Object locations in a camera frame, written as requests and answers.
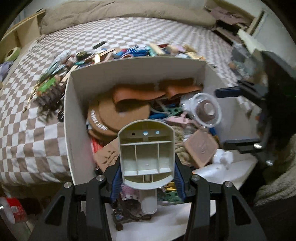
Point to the crochet pink purple coaster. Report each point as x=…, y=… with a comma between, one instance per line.
x=128, y=208

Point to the cream plastic organizer piece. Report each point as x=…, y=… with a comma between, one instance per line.
x=147, y=159

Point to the white flat box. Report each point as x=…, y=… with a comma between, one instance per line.
x=250, y=42

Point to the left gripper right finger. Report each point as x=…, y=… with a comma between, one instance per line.
x=182, y=177

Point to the brown tape roll in bag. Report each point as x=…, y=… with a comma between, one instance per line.
x=203, y=108

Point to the white plastic figure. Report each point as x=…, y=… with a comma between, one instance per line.
x=223, y=157

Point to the square pink-brown coaster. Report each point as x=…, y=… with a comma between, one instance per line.
x=201, y=146

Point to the checkered bed blanket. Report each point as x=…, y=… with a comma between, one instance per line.
x=33, y=151

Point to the brown leather pouch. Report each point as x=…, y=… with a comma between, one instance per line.
x=169, y=88

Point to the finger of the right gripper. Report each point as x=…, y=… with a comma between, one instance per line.
x=248, y=144
x=228, y=92

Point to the green plush toy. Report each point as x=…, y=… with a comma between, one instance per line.
x=12, y=54

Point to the white storage box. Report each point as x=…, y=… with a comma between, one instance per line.
x=215, y=212

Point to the pink plastic piece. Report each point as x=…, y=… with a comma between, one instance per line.
x=181, y=120

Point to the black marker pen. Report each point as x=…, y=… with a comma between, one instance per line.
x=98, y=45

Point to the black hair claw clip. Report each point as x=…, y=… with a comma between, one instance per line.
x=51, y=100

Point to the red box on floor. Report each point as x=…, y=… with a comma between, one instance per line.
x=16, y=213

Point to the wooden headboard shelf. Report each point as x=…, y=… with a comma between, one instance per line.
x=22, y=34

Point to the large round cork coaster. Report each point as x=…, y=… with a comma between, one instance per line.
x=117, y=117

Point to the clear plastic container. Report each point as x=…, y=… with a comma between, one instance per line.
x=244, y=65

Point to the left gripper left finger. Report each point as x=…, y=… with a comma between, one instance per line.
x=113, y=182

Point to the square wooden carved coaster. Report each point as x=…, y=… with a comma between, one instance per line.
x=107, y=155

